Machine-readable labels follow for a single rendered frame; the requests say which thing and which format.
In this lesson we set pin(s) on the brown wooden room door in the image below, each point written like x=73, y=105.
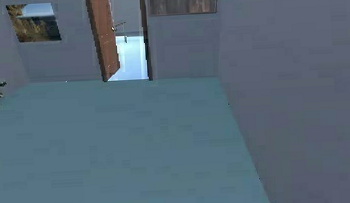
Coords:
x=104, y=36

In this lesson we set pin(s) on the framed brown grey picture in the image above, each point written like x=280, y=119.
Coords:
x=182, y=0

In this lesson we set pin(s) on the window with rocky view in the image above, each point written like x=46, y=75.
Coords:
x=33, y=23

